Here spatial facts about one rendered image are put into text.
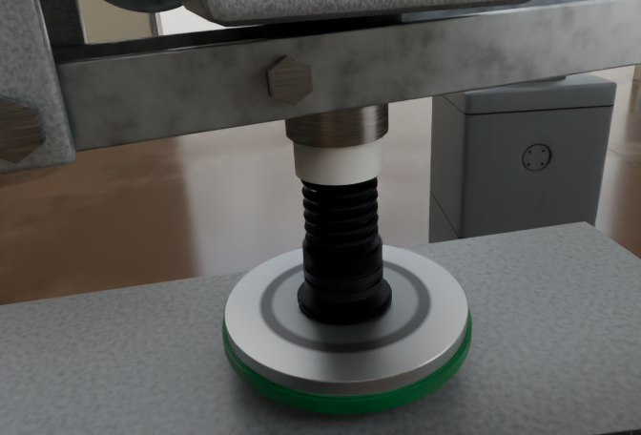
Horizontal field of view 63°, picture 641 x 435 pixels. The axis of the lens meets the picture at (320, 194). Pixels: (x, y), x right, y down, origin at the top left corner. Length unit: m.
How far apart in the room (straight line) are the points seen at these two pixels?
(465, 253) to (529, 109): 0.87
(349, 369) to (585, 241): 0.42
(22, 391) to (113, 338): 0.09
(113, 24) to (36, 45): 5.35
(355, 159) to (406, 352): 0.15
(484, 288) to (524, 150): 0.95
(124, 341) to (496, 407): 0.35
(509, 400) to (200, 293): 0.34
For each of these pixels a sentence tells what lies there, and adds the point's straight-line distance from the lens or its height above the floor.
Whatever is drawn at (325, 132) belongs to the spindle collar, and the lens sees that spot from 0.37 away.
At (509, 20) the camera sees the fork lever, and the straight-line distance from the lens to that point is 0.39.
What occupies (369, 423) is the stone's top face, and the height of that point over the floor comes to 0.82.
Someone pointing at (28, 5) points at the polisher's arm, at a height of 1.13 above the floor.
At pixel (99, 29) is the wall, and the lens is 5.70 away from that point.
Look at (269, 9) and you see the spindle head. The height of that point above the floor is 1.13.
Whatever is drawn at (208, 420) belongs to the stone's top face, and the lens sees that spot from 0.46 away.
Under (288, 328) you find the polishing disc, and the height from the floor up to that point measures 0.88.
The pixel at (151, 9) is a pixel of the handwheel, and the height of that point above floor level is 1.12.
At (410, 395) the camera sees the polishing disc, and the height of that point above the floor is 0.86.
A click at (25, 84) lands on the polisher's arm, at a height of 1.10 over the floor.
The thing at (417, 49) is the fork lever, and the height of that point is 1.09.
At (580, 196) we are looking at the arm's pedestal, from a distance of 1.65.
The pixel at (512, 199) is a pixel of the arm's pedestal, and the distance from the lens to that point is 1.57.
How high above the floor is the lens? 1.14
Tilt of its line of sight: 22 degrees down
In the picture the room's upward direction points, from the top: 3 degrees counter-clockwise
